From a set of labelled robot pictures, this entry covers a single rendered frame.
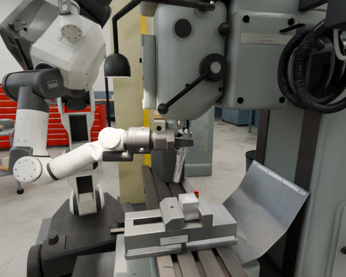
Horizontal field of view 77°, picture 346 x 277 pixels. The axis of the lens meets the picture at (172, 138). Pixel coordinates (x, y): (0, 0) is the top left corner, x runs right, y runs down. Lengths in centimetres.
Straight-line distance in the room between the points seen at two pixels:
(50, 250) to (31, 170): 69
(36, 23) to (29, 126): 38
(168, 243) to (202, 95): 44
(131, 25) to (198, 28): 187
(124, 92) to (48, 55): 157
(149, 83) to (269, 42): 35
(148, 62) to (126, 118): 179
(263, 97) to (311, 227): 45
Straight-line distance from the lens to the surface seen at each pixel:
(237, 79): 63
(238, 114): 796
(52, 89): 84
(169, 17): 63
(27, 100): 83
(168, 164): 111
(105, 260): 104
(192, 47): 62
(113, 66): 62
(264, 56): 68
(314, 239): 90
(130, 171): 259
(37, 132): 81
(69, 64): 88
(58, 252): 137
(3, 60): 1075
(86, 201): 144
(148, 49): 68
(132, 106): 242
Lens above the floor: 141
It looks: 14 degrees down
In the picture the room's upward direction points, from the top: straight up
